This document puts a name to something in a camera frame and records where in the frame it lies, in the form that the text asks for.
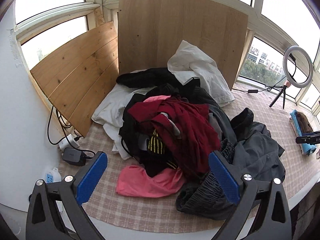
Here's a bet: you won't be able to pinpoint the black power cord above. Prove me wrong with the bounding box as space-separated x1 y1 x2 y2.
47 104 96 158

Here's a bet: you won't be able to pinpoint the pink garment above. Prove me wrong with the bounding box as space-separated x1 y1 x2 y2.
116 165 185 198

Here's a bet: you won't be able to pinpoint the dark red garment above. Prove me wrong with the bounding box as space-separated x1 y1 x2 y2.
120 97 221 178

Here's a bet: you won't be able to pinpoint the ring light cable with remote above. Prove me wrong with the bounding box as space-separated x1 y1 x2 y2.
232 53 297 94

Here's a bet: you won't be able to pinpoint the white power strip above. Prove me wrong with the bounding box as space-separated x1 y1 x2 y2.
44 167 61 184

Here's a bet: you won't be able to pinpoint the black fuzzy garment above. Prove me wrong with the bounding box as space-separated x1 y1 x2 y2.
116 68 200 98

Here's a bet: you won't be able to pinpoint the blue folded garment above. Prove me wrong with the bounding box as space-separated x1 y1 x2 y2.
289 109 317 155

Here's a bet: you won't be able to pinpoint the white shirt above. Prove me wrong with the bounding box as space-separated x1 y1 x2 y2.
92 84 154 160

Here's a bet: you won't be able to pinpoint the dark slate track pants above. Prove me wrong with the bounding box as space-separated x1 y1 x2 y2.
176 108 286 220

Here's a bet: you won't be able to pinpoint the white denim garment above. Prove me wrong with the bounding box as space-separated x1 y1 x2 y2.
167 40 235 106

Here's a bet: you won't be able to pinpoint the brown folded garment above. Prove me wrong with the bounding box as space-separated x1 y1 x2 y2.
296 112 313 133

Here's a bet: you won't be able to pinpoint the large light wood board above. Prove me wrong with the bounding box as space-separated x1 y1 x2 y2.
118 0 248 87

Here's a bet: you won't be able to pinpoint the pine plank board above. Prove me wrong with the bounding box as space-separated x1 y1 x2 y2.
30 22 119 136

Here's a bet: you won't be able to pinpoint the white ring light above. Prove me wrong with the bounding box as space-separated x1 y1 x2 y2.
283 46 314 88

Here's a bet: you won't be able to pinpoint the black power adapter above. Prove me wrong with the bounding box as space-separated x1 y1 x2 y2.
62 148 87 166

